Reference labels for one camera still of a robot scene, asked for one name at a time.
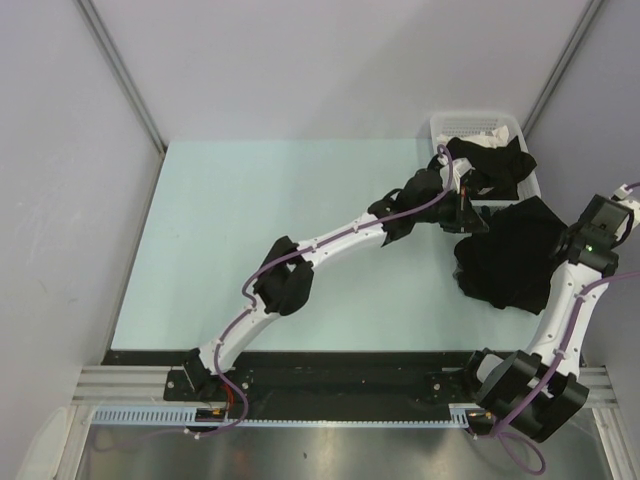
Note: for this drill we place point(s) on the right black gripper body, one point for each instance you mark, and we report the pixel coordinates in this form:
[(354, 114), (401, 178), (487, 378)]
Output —
[(620, 234)]

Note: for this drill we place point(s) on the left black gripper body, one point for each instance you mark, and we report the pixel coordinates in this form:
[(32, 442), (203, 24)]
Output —
[(447, 213)]

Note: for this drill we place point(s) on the black t shirt blue logo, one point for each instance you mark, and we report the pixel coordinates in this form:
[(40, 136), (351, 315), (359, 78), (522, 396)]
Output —
[(530, 220)]

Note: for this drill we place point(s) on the white plastic laundry basket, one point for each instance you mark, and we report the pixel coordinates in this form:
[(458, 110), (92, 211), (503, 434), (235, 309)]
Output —
[(484, 120)]

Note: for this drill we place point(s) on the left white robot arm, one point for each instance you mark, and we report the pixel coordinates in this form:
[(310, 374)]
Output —
[(282, 284)]

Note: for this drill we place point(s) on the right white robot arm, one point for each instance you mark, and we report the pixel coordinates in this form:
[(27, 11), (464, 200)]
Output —
[(537, 390)]

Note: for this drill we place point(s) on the black shirts in basket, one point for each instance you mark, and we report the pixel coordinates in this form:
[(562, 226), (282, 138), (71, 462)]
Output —
[(497, 172)]

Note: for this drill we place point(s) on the folded black shirt stack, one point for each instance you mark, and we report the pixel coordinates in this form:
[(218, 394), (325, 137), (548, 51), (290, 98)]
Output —
[(504, 273)]

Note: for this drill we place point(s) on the white cloth in basket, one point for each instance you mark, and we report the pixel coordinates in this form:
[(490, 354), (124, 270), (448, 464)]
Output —
[(498, 137)]

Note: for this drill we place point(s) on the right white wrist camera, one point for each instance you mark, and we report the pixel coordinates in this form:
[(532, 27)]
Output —
[(624, 195)]

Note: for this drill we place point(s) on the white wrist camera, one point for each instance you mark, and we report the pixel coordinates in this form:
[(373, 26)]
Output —
[(624, 195), (453, 177)]

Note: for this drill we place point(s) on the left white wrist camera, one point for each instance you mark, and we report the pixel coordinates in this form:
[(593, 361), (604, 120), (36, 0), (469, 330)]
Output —
[(453, 177)]

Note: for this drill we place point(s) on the right aluminium frame post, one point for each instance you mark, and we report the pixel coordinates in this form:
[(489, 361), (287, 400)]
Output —
[(578, 35)]

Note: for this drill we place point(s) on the aluminium frame post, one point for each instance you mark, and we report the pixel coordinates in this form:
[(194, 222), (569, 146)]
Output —
[(115, 62), (578, 35)]

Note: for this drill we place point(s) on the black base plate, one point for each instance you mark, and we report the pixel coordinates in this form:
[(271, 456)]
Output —
[(350, 387)]

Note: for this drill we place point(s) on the left aluminium frame post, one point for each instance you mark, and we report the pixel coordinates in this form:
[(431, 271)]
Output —
[(115, 62)]

